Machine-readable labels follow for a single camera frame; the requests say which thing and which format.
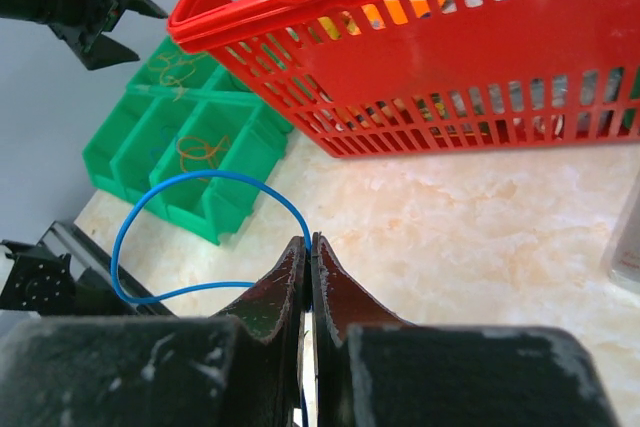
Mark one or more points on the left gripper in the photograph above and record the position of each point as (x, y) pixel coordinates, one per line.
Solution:
(83, 26)

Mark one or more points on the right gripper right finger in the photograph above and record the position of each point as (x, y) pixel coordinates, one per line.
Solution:
(338, 301)

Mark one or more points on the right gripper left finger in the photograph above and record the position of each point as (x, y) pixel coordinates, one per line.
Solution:
(261, 363)

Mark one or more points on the green compartment tray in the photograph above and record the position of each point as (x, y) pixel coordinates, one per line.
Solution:
(183, 113)

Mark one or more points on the red plastic shopping basket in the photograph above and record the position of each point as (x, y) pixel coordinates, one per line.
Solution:
(384, 77)

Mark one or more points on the grey packaged sponge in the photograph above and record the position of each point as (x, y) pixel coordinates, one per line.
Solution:
(621, 255)

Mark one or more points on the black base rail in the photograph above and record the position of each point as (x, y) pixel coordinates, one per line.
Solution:
(65, 273)

